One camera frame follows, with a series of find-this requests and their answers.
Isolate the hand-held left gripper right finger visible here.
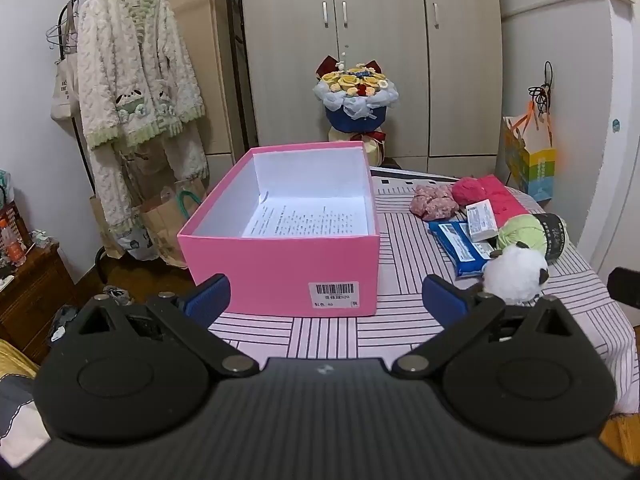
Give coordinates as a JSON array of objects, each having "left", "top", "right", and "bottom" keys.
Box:
[{"left": 391, "top": 274, "right": 583, "bottom": 380}]

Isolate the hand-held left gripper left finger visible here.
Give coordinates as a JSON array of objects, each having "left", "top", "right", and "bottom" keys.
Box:
[{"left": 72, "top": 274, "right": 261, "bottom": 378}]

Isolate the blue wet wipes packet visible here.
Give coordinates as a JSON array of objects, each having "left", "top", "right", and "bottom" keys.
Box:
[{"left": 428, "top": 220, "right": 501, "bottom": 278}]

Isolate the white plush ball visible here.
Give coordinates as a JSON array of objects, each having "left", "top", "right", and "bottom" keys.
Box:
[{"left": 482, "top": 241, "right": 550, "bottom": 306}]

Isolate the pink cardboard box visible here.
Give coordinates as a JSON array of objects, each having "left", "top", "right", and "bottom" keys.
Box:
[{"left": 177, "top": 141, "right": 382, "bottom": 318}]

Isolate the small white box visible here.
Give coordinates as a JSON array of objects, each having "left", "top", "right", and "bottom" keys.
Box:
[{"left": 465, "top": 199, "right": 500, "bottom": 242}]

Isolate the pink floral cloth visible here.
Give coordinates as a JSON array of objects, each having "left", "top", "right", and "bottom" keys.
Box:
[{"left": 410, "top": 184, "right": 461, "bottom": 221}]

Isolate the green yarn ball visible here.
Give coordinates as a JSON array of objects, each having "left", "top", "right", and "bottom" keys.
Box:
[{"left": 496, "top": 212, "right": 569, "bottom": 266}]

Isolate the brown paper bag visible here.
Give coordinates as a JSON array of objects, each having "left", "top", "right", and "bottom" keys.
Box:
[{"left": 137, "top": 180, "right": 208, "bottom": 268}]

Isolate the printed paper bag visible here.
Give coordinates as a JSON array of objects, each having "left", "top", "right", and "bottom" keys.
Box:
[{"left": 90, "top": 195, "right": 151, "bottom": 261}]

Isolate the printed paper sheet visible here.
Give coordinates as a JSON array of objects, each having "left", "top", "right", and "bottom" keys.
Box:
[{"left": 242, "top": 194, "right": 371, "bottom": 237}]

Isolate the colourful paper gift bag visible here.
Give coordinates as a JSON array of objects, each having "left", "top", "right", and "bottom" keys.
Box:
[{"left": 502, "top": 101, "right": 558, "bottom": 203}]

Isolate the brown wooden cabinet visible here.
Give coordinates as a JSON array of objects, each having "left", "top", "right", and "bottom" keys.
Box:
[{"left": 0, "top": 240, "right": 76, "bottom": 361}]

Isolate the orange drink bottle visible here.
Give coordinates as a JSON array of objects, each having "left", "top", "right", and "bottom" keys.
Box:
[{"left": 0, "top": 217, "right": 26, "bottom": 267}]

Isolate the yellow blanket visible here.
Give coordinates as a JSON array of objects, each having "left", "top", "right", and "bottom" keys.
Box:
[{"left": 0, "top": 338, "right": 40, "bottom": 380}]

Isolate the yellow flower bouquet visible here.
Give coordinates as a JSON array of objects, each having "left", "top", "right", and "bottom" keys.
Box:
[{"left": 312, "top": 55, "right": 401, "bottom": 167}]

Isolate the white fluffy robe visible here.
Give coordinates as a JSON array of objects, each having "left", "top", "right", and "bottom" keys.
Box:
[{"left": 75, "top": 0, "right": 210, "bottom": 256}]

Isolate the cream tote bag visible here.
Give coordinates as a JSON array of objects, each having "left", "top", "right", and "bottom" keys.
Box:
[{"left": 50, "top": 0, "right": 81, "bottom": 136}]

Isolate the grey wardrobe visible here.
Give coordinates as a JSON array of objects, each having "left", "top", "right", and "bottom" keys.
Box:
[{"left": 235, "top": 0, "right": 503, "bottom": 173}]

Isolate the black cord bundle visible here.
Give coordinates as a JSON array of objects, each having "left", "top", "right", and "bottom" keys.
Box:
[{"left": 527, "top": 61, "right": 555, "bottom": 116}]

